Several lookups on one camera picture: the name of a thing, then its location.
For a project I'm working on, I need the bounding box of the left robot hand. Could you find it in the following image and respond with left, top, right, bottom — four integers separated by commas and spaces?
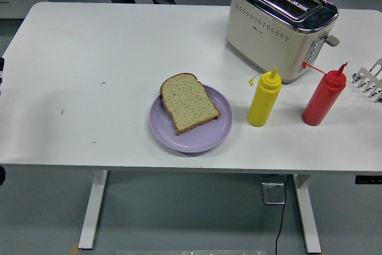
0, 57, 6, 96

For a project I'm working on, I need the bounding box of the red squeeze bottle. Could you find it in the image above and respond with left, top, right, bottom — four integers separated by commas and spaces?
301, 62, 349, 127

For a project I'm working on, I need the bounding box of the bread slice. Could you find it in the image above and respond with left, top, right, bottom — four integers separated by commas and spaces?
159, 83, 175, 118
162, 73, 221, 136

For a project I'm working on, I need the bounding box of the white table leg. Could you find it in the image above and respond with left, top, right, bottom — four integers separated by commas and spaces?
78, 170, 109, 250
292, 174, 322, 254

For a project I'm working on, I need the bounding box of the purple plate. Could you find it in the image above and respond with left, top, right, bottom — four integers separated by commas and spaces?
149, 84, 233, 153

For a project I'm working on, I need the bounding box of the cream and chrome toaster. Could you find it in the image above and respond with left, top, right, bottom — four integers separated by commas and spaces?
225, 0, 340, 85

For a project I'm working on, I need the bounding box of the yellow squeeze bottle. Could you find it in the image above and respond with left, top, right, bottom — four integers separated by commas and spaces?
248, 67, 282, 128

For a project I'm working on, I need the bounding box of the metal floor socket plate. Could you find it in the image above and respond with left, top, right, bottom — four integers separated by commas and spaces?
261, 181, 288, 205

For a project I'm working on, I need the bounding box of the metal toast rack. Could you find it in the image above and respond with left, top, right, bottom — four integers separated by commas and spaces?
351, 59, 382, 104

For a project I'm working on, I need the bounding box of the black table control panel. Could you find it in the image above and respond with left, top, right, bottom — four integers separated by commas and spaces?
355, 175, 382, 185

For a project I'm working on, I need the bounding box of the black power cable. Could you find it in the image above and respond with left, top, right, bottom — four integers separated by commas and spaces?
274, 175, 290, 255

